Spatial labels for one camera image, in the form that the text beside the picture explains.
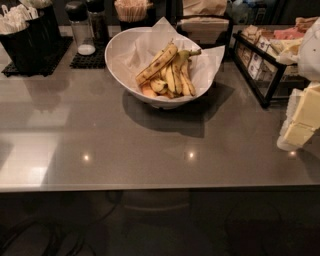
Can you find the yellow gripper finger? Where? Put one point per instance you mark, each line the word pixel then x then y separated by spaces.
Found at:
pixel 293 136
pixel 304 106

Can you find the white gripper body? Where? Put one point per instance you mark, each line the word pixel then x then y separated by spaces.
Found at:
pixel 310 61

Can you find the spotted yellow banana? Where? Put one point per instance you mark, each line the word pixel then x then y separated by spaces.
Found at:
pixel 167 54

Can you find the yellow banana bunch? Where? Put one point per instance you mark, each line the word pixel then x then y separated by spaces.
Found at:
pixel 173 80

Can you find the white bowl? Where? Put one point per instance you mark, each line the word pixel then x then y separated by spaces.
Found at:
pixel 121 66

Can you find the orange fruit in bowl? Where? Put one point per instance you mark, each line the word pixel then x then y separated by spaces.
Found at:
pixel 148 91

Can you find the white paper liner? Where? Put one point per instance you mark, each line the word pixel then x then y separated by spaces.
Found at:
pixel 206 66

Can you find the holder with wooden stirrers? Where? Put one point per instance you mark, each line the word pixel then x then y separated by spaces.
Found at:
pixel 135 13

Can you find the small black rubber mat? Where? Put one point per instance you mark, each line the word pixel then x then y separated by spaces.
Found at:
pixel 94 61

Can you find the pepper shaker black lid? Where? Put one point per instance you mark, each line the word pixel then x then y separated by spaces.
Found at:
pixel 96 11

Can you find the salt shaker black lid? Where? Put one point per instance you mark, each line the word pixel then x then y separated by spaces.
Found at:
pixel 77 13

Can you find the black container behind left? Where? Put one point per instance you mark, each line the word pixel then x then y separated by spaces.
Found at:
pixel 45 26

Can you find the black container with white cutlery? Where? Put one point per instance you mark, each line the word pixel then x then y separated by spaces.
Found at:
pixel 16 37

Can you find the large black rubber mat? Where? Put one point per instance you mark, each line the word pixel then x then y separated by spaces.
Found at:
pixel 46 56

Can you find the black wire packet caddy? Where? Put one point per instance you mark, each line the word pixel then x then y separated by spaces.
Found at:
pixel 257 52

